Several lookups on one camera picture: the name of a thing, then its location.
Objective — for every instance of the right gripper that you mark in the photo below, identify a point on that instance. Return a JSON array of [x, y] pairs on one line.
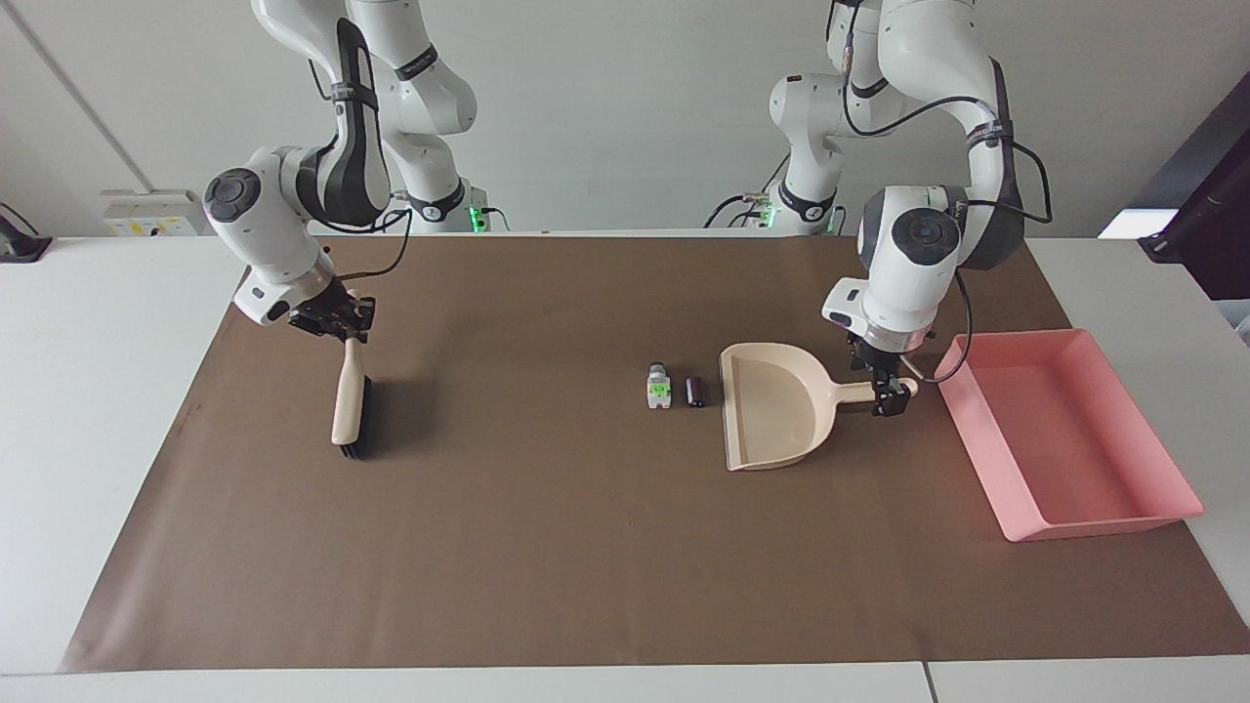
[[317, 310]]

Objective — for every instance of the beige plastic dustpan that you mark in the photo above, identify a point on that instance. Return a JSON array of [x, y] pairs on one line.
[[776, 410]]

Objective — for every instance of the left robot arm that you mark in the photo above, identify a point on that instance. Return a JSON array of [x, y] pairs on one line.
[[903, 273]]

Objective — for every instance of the white wall socket box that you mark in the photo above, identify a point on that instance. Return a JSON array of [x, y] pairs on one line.
[[151, 215]]

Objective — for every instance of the pink plastic tray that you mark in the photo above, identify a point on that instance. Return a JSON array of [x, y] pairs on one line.
[[1064, 439]]

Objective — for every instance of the black stand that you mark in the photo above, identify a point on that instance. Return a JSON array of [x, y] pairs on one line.
[[1206, 225], [20, 244]]

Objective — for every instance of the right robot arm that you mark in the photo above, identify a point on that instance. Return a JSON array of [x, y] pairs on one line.
[[264, 220]]

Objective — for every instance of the beige brush with black bristles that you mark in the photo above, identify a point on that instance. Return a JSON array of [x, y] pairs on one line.
[[347, 400]]

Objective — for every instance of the small black component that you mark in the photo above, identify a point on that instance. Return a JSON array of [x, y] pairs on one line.
[[695, 392]]

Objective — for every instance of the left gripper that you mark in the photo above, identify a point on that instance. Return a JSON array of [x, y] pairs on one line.
[[872, 353]]

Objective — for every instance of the small white and green component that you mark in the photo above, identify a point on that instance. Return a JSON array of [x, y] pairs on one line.
[[660, 385]]

